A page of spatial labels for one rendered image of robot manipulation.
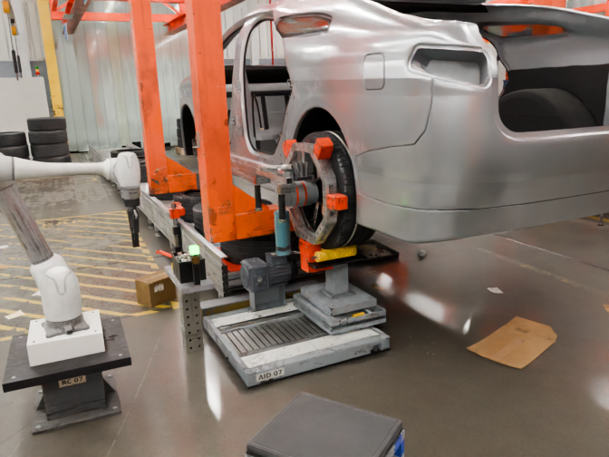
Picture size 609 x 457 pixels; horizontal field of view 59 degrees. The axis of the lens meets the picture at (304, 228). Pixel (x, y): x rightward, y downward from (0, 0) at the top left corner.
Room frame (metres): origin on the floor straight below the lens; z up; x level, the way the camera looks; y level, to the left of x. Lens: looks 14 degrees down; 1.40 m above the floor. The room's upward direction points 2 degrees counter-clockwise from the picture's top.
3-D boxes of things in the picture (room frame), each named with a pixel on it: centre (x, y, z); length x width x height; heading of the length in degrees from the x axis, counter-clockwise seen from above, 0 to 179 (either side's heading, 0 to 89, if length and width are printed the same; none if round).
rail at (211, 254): (4.39, 1.03, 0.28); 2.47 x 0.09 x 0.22; 25
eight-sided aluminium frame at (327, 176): (2.94, -0.03, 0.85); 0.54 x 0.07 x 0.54; 25
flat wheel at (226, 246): (3.74, 0.28, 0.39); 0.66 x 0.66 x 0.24
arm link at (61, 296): (2.28, 1.11, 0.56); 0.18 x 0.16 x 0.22; 29
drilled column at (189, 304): (2.81, 0.66, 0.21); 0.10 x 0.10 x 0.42; 25
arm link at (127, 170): (2.50, 0.81, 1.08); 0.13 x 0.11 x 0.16; 29
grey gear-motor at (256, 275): (3.18, 0.19, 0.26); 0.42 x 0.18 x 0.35; 115
